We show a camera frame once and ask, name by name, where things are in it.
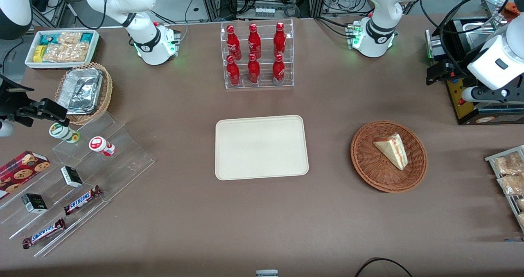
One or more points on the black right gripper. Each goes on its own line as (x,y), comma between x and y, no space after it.
(12,102)

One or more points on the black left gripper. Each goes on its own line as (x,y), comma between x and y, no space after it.
(457,69)

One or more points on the triangle sandwich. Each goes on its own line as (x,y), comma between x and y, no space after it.
(393,150)

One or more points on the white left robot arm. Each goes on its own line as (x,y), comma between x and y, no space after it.
(380,6)

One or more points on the oval brown wicker basket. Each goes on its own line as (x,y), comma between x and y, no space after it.
(104,96)

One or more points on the round brown wicker basket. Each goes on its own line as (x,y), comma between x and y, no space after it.
(368,162)

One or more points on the cream plastic tray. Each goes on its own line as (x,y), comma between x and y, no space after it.
(262,148)

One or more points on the green white yogurt bottle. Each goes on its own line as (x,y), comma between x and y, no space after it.
(61,132)

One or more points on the silver box with green light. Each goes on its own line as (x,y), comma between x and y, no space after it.
(434,43)

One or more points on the aluminium foil container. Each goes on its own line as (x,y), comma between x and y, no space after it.
(80,90)

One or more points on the black food warmer machine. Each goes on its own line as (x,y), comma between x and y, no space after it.
(458,31)

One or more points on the white plastic snack bin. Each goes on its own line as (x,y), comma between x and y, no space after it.
(29,62)

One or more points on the steel warmer pan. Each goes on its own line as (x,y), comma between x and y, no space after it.
(479,27)

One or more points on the yellow snack packet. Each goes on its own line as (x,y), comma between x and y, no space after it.
(39,54)

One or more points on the clear rice cracker bag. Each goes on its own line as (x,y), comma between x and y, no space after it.
(65,53)
(69,37)

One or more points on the red white yogurt cup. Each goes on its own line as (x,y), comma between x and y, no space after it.
(99,144)

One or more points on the red cookie box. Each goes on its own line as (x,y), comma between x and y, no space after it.
(22,168)

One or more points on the teal snack packet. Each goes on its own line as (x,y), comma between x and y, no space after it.
(47,39)
(86,37)

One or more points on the small black box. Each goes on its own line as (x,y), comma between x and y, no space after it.
(71,176)
(34,203)

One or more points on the clear acrylic step display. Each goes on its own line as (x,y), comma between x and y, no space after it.
(123,162)

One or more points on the red fried food piece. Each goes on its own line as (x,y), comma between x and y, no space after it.
(512,6)

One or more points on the snickers chocolate bar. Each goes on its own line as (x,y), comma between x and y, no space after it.
(44,233)
(82,200)

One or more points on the clear bag of fried snacks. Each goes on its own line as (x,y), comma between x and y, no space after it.
(521,219)
(521,204)
(511,185)
(509,164)

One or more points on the red cola bottle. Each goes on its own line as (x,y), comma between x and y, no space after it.
(279,41)
(233,43)
(278,70)
(254,70)
(254,43)
(233,73)

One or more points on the small blue object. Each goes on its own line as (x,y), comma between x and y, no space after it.
(513,240)

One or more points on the clear acrylic bottle rack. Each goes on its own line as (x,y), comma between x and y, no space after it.
(266,85)

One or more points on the white power strip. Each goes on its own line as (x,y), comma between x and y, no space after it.
(264,12)

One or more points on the small grey device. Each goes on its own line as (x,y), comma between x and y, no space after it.
(267,273)

